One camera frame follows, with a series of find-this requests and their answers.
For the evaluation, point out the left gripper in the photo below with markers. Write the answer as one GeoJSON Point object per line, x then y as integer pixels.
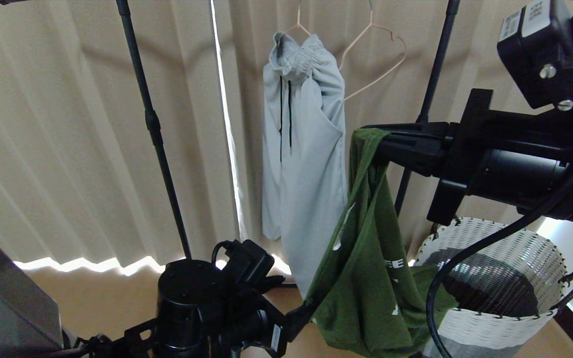
{"type": "Point", "coordinates": [256, 328]}

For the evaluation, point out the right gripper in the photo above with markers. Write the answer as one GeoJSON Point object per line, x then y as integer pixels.
{"type": "Point", "coordinates": [515, 164]}

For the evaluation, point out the pale grey shorts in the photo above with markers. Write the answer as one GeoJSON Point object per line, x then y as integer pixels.
{"type": "Point", "coordinates": [306, 189]}

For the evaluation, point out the green garment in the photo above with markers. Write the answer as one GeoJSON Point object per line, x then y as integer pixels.
{"type": "Point", "coordinates": [366, 278]}

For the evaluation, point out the pink clothes hanger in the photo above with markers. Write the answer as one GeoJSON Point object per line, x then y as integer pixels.
{"type": "Point", "coordinates": [371, 27]}
{"type": "Point", "coordinates": [299, 22]}

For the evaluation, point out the white laundry basket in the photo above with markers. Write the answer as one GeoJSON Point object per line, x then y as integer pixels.
{"type": "Point", "coordinates": [495, 323]}

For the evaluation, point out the black clothes rack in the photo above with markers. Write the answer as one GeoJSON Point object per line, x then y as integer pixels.
{"type": "Point", "coordinates": [152, 124]}

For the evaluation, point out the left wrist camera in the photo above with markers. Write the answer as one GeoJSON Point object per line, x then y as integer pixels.
{"type": "Point", "coordinates": [249, 263]}

